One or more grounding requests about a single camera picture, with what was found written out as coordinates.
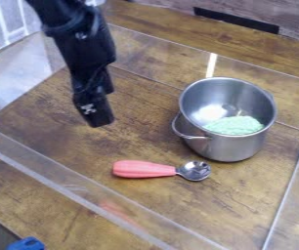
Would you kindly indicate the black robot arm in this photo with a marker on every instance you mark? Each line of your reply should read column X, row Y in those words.
column 54, row 12

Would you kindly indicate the blue object at corner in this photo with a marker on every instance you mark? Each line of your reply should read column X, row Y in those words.
column 27, row 243

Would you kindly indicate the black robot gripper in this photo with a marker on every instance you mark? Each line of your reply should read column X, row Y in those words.
column 87, row 50

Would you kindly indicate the stainless steel pot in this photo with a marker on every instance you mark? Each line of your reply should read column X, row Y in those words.
column 210, row 99

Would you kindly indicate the green food lump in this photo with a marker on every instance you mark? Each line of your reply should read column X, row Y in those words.
column 234, row 125

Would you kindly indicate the pink handled metal spoon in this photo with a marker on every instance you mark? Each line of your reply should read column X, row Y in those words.
column 191, row 171

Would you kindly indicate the black strip on table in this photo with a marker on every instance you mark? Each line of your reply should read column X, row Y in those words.
column 258, row 25

